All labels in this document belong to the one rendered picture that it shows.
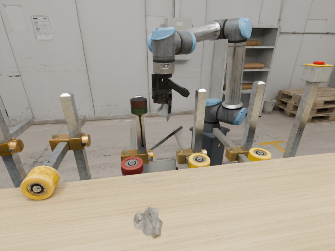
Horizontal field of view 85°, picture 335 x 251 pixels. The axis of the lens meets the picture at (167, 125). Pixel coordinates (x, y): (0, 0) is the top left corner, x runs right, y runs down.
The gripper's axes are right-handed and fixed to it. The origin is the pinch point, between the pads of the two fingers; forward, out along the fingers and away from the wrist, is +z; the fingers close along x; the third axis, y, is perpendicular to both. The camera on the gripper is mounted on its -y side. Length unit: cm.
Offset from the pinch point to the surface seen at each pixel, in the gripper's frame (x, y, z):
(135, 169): 24.2, 16.0, 8.4
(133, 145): 0.2, 17.0, 12.7
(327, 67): 11, -64, -22
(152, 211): 43.6, 12.0, 7.2
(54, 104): -253, 154, 65
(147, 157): 10.3, 11.1, 13.1
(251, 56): -261, -206, -9
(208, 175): 30.9, -7.9, 8.7
